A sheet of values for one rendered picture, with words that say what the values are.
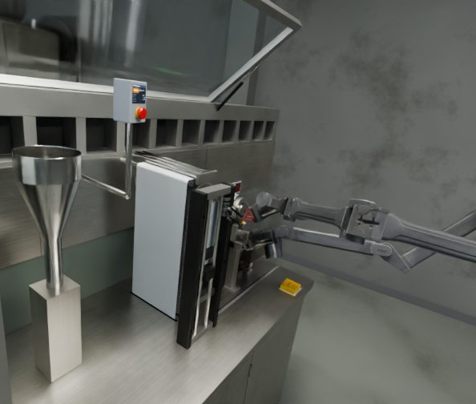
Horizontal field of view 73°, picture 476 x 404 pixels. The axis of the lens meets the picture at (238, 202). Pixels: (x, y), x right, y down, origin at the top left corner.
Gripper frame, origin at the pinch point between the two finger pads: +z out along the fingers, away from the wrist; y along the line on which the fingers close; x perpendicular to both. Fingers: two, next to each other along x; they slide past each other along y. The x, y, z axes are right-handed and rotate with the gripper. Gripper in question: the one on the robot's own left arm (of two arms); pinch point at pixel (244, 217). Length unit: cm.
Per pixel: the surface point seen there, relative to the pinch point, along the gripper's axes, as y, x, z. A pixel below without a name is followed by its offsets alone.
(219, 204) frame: -29.8, 9.5, -16.4
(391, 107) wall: 221, 25, -30
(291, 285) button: 14.1, -38.1, 2.4
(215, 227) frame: -30.3, 3.3, -11.1
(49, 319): -75, 0, 13
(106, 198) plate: -38, 28, 25
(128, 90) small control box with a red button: -52, 43, -24
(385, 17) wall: 224, 96, -53
